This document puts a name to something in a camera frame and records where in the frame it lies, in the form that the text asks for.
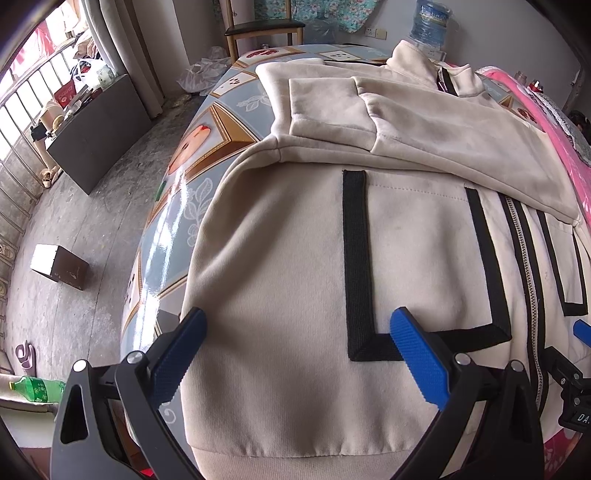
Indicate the wall socket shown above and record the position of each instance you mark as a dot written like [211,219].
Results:
[375,33]

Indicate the clear water jug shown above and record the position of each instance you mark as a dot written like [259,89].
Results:
[321,30]

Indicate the red box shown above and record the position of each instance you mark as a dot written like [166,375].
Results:
[64,94]

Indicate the purple slipper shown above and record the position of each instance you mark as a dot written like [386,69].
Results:
[27,355]

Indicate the table with patterned tablecloth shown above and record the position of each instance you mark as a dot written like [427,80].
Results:
[217,134]

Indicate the red floral fabric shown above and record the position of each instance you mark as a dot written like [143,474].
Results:
[572,457]

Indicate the cream zip jacket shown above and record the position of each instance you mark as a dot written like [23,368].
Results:
[286,277]

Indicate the small brown box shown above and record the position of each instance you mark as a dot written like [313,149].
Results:
[69,272]

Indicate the floral wall cloth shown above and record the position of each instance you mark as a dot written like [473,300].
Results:
[351,14]

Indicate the grey curtain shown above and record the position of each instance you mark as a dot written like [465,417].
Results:
[124,46]

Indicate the pink hanging garment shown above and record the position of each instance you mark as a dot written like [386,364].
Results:
[27,50]

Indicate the wooden chair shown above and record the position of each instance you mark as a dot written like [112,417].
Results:
[263,27]

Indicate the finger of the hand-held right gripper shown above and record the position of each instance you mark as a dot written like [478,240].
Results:
[570,383]
[581,331]

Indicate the pink printed blanket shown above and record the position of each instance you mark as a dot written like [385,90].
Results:
[570,157]

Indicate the white plastic bag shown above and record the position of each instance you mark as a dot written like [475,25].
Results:
[198,78]

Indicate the white bag with green print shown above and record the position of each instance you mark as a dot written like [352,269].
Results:
[99,74]

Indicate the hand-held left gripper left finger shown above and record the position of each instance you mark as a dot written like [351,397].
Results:
[180,357]

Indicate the metal window railing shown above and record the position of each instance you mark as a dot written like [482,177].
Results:
[14,184]

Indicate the blue water bottle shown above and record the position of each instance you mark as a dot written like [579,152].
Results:
[429,25]

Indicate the green plastic bottle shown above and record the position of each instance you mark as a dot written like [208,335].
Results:
[37,388]

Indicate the dark grey cabinet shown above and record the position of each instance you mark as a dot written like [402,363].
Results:
[101,134]

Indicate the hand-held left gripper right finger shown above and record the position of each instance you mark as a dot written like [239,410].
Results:
[420,364]

